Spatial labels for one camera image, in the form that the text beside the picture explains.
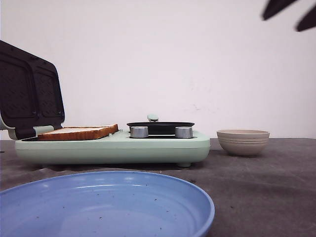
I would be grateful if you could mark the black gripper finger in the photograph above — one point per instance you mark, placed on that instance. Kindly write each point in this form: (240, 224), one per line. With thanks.
(273, 7)
(308, 21)

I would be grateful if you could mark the white bread slice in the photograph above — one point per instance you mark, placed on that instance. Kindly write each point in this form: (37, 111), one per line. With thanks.
(79, 133)

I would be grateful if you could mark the mint green sandwich maker lid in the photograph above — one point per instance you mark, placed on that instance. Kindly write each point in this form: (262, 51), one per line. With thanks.
(30, 93)

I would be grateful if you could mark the mint green breakfast maker base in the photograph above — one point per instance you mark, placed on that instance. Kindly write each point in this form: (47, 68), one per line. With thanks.
(117, 148)

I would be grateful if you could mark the beige ribbed ceramic bowl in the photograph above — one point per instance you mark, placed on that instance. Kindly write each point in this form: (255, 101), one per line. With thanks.
(243, 142)

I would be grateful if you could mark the silver right control knob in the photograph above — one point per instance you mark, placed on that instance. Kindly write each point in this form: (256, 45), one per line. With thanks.
(184, 132)

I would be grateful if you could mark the silver control knob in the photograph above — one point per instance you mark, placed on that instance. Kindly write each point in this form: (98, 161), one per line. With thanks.
(139, 132)
(184, 132)

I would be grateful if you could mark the silver left control knob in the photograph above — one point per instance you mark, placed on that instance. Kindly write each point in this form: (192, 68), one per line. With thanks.
(139, 132)

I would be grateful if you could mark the blue round plate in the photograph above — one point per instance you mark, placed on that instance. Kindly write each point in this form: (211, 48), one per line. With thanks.
(106, 204)

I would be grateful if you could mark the black frying pan green handle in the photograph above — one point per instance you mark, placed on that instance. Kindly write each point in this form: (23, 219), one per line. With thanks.
(156, 127)

